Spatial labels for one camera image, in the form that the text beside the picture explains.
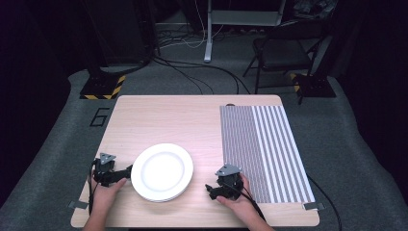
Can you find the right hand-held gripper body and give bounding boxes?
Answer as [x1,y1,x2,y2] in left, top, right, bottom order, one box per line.
[214,163,245,202]

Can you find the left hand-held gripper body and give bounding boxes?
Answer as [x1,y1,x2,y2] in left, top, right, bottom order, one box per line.
[92,152,125,188]

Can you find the person's left hand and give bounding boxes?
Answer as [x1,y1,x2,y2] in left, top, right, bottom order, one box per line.
[90,177,128,219]

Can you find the person's right hand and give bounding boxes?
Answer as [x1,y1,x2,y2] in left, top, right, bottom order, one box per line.
[216,172,262,223]

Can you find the grey tape strip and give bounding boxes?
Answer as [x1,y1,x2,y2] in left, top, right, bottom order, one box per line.
[302,201,325,212]
[67,200,89,210]

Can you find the grey white striped placemat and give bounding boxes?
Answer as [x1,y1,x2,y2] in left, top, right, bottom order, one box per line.
[219,105,317,205]

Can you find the black yellow striped stand base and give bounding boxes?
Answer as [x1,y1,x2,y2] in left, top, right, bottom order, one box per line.
[290,72,338,98]
[79,74,127,100]

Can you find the black folding chair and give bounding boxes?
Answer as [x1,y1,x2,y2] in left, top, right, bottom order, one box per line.
[242,21,325,95]

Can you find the black cabinet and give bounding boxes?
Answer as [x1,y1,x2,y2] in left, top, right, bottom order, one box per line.
[84,0,159,67]

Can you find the white panel on stand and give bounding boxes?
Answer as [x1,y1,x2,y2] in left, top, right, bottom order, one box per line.
[211,9,284,27]

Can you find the left hand-held gripper cable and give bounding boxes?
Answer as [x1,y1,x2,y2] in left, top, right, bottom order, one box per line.
[88,159,98,216]

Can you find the hand-held gripper cable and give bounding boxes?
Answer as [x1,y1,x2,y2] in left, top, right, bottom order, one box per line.
[231,186,343,231]
[88,159,98,216]

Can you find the right hand-held gripper cable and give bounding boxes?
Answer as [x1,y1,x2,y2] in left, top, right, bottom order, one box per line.
[231,186,343,231]

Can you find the black floor cables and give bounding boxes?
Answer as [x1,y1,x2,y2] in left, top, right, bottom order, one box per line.
[153,56,252,95]

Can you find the white metal stand post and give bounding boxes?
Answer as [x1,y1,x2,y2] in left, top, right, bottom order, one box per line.
[203,0,215,64]

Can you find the white floor cables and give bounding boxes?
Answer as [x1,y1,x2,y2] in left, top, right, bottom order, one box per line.
[157,6,225,50]

